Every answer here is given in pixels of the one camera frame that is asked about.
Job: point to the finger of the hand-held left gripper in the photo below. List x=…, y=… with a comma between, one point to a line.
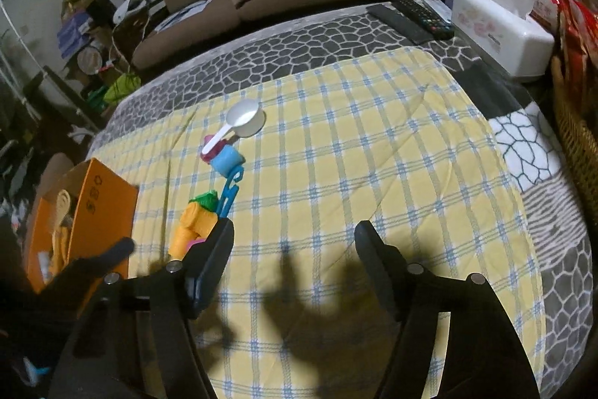
x=105, y=254

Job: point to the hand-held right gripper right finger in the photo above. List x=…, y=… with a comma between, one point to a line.
x=376, y=263

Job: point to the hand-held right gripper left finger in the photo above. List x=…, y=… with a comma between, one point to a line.
x=205, y=291

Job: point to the orange cardboard box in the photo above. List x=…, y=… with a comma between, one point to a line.
x=105, y=212

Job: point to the beige wooden scoop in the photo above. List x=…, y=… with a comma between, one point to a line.
x=64, y=205

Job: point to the pink roll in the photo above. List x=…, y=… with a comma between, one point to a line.
x=208, y=153
x=194, y=244

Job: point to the yellow roll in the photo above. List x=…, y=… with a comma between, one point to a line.
x=182, y=242

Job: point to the yellow plastic cup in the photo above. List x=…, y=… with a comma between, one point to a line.
x=198, y=219

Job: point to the blue plastic hook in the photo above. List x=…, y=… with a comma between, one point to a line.
x=228, y=195

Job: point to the yellow plaid blanket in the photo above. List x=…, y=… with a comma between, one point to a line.
x=350, y=146

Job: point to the blue plastic cup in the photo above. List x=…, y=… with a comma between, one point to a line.
x=226, y=159

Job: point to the green bag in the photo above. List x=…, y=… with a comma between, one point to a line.
x=117, y=90

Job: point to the white plastic scoop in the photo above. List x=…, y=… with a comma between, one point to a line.
x=247, y=116

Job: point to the round silver disc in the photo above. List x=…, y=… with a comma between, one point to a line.
x=89, y=60

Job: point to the blue bag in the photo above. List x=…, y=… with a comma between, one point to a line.
x=74, y=33

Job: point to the grey patterned blanket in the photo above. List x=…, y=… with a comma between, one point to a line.
x=303, y=48

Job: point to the white metal rack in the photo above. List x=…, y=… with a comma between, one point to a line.
x=18, y=43

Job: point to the wicker basket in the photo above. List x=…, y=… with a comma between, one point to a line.
x=577, y=132

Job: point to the black remote control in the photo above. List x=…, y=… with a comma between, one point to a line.
x=423, y=18
x=397, y=22

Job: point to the white device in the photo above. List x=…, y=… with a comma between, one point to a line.
x=128, y=6

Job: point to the papers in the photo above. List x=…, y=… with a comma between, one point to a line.
x=187, y=13

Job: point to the white tissue box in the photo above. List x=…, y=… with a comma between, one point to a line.
x=500, y=34

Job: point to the grey remote control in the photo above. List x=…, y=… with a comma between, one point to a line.
x=439, y=8

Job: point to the pile of red snack packets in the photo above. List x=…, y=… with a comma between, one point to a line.
x=577, y=6

